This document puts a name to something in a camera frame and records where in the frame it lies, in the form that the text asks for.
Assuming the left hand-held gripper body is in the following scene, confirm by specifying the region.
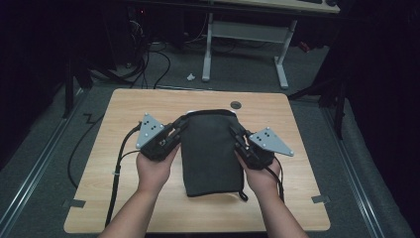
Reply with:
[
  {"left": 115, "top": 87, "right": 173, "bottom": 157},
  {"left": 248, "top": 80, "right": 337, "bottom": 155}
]
[{"left": 135, "top": 112, "right": 182, "bottom": 163}]

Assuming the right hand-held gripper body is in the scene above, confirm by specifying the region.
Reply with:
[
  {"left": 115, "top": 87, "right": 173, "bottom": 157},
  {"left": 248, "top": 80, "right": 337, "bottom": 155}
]
[{"left": 235, "top": 126, "right": 295, "bottom": 172}]

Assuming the dark grey fabric pouch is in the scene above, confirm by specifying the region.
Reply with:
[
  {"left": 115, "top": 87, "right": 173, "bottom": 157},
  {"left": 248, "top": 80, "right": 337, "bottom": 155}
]
[{"left": 179, "top": 108, "right": 250, "bottom": 202}]

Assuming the person's right hand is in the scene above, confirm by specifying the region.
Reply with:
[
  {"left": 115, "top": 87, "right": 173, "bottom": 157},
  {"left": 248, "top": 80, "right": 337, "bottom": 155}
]
[{"left": 234, "top": 151, "right": 282, "bottom": 198}]

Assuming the person's left hand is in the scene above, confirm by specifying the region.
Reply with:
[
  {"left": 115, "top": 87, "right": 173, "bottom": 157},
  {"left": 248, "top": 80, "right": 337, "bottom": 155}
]
[{"left": 135, "top": 144, "right": 181, "bottom": 196}]

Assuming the grey tape strip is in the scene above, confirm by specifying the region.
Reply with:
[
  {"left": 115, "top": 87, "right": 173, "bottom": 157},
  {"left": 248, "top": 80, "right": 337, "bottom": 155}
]
[
  {"left": 61, "top": 198, "right": 87, "bottom": 209},
  {"left": 311, "top": 194, "right": 331, "bottom": 204}
]

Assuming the black metal stand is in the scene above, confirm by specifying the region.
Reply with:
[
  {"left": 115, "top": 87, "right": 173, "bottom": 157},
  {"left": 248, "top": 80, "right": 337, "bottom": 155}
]
[
  {"left": 61, "top": 58, "right": 95, "bottom": 119},
  {"left": 287, "top": 65, "right": 349, "bottom": 141}
]

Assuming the white-legged desk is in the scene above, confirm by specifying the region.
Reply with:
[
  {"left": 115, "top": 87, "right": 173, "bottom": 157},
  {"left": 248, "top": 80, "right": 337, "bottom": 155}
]
[{"left": 201, "top": 0, "right": 341, "bottom": 90}]

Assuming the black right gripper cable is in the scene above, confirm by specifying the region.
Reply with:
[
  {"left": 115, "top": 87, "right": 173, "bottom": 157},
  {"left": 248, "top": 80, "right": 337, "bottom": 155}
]
[{"left": 263, "top": 157, "right": 286, "bottom": 203}]

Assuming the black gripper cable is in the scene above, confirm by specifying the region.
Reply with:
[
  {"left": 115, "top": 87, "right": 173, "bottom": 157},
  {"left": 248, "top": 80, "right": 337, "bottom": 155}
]
[
  {"left": 104, "top": 122, "right": 143, "bottom": 228},
  {"left": 263, "top": 157, "right": 286, "bottom": 203}
]

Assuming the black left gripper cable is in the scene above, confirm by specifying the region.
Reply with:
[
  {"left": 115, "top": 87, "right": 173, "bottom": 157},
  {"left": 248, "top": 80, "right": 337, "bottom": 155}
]
[{"left": 104, "top": 122, "right": 143, "bottom": 228}]

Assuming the bundle of black cables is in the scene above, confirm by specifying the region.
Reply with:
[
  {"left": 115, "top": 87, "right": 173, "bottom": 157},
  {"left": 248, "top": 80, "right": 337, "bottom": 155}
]
[{"left": 127, "top": 19, "right": 172, "bottom": 89}]

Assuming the thin black floor cable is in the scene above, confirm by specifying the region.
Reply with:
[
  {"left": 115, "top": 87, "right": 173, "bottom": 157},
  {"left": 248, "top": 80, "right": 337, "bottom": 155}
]
[{"left": 66, "top": 112, "right": 106, "bottom": 190}]

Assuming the metal floor rail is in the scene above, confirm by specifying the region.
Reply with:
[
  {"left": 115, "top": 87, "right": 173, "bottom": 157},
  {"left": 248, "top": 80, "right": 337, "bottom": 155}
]
[
  {"left": 0, "top": 87, "right": 87, "bottom": 232},
  {"left": 320, "top": 107, "right": 386, "bottom": 238}
]

